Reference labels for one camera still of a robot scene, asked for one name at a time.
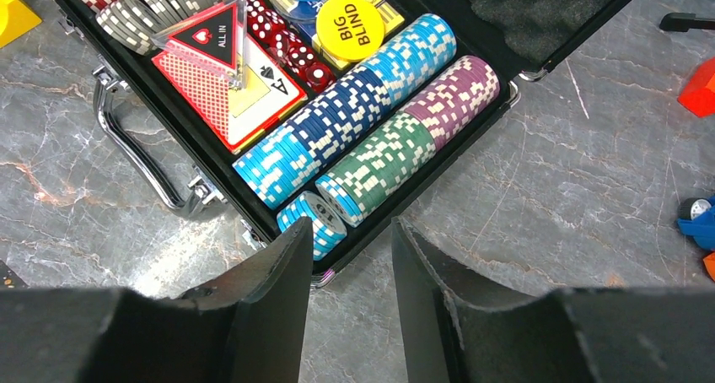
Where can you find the yellow long block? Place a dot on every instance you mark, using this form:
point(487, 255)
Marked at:
point(17, 18)

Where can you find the red playing card deck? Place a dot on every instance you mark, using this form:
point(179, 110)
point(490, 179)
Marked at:
point(238, 117)

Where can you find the red small block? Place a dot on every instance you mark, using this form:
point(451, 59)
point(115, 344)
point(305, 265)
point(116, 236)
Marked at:
point(698, 94)

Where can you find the black poker case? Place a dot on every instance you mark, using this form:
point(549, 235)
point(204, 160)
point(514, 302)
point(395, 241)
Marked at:
point(525, 38)

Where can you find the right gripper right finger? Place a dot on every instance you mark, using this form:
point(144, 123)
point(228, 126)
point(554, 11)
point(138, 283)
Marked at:
point(460, 326)

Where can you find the green purple chip row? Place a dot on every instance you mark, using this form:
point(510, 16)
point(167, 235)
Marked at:
point(375, 169)

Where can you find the red dice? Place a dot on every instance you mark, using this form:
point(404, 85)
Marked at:
point(285, 46)

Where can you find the blue playing card deck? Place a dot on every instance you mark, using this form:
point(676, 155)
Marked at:
point(303, 14)

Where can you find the blue toy car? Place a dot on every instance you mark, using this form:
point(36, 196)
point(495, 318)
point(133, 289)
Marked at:
point(696, 220)

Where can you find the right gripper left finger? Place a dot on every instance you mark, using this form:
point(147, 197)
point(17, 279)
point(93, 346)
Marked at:
point(246, 325)

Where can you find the blue chip row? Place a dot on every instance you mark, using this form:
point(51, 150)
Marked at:
point(311, 139)

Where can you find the yellow round button chip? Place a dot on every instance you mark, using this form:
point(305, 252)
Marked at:
point(350, 30)

